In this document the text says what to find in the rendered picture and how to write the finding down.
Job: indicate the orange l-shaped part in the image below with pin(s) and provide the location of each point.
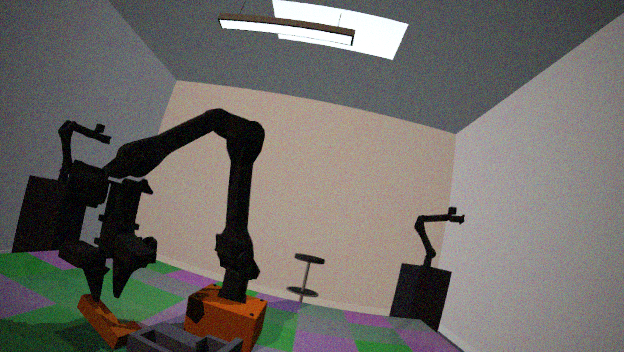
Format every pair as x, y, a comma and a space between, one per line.
105, 322

